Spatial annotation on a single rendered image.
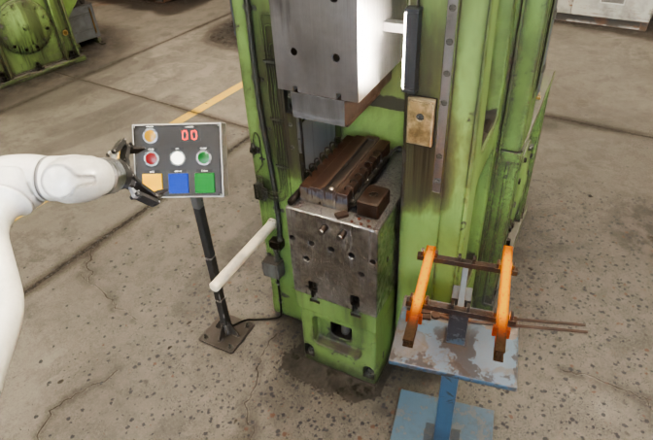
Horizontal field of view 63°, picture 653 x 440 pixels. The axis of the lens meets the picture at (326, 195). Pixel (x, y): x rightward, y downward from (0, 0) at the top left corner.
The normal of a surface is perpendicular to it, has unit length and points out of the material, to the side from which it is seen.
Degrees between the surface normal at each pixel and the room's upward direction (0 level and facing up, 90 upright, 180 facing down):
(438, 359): 0
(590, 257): 0
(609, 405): 0
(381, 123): 90
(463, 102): 90
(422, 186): 90
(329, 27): 90
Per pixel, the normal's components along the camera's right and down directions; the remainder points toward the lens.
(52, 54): 0.77, 0.34
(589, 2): -0.52, 0.51
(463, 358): -0.04, -0.81
